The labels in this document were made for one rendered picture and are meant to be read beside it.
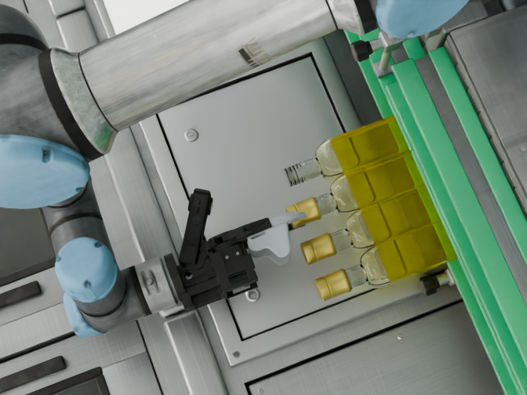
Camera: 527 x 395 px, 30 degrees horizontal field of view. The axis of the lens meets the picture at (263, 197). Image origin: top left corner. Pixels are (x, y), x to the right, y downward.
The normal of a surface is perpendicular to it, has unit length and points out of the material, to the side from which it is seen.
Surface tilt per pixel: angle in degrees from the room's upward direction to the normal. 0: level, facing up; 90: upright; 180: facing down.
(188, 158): 90
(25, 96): 80
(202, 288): 90
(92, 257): 90
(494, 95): 90
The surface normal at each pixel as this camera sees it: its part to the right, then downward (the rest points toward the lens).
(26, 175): 0.21, 0.88
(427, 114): -0.01, -0.25
